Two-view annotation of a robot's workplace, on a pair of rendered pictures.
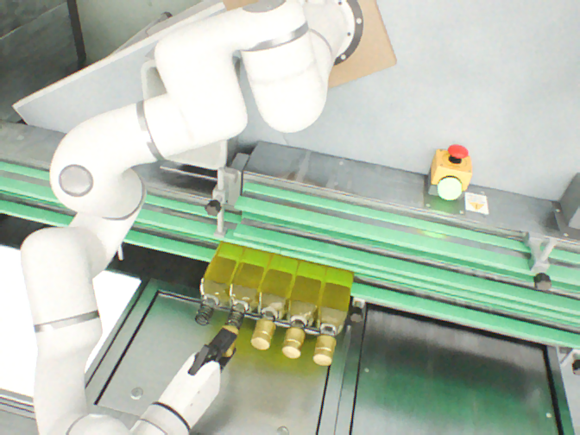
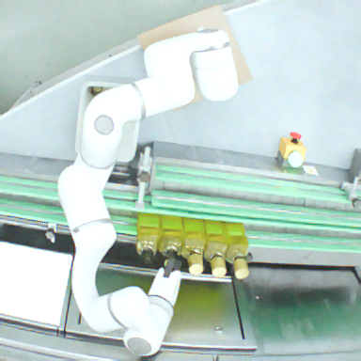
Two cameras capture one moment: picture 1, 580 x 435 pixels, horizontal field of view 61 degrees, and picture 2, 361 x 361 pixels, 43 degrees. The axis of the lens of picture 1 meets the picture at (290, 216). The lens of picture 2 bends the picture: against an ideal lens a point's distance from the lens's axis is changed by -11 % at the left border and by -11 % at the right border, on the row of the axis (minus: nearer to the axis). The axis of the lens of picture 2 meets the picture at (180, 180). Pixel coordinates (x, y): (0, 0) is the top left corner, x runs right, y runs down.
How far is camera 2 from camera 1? 0.56 m
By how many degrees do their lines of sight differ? 21
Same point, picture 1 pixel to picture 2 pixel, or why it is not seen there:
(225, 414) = (174, 325)
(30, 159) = not seen: outside the picture
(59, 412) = (89, 298)
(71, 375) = (91, 274)
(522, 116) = (324, 113)
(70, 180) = (101, 124)
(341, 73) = not seen: hidden behind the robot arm
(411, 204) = (274, 171)
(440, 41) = (275, 68)
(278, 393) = (206, 311)
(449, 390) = (310, 298)
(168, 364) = not seen: hidden behind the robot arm
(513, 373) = (341, 283)
